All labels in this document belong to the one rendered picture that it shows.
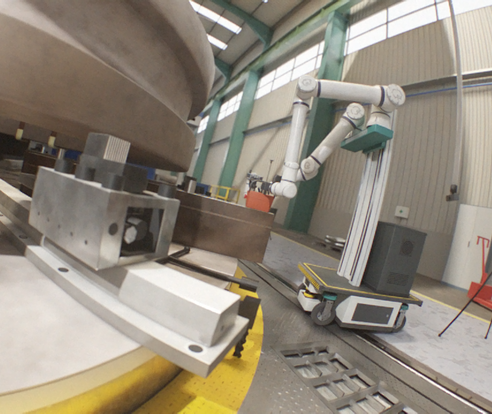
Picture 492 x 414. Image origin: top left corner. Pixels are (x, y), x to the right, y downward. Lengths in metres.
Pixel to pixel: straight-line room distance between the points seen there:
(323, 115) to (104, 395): 11.61
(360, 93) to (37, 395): 1.97
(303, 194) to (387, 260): 9.08
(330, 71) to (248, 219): 11.26
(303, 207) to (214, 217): 9.22
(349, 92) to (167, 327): 1.61
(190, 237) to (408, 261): 1.64
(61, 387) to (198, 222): 1.54
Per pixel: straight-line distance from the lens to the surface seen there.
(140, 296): 0.76
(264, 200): 1.91
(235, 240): 1.91
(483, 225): 6.72
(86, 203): 0.77
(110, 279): 0.83
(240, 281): 1.34
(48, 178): 0.97
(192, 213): 1.90
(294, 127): 1.78
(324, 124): 11.70
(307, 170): 2.15
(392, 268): 2.06
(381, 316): 2.07
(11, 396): 0.60
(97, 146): 0.96
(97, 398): 0.78
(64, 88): 1.05
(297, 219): 10.88
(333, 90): 1.76
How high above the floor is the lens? 0.74
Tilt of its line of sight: 2 degrees down
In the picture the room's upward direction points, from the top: 14 degrees clockwise
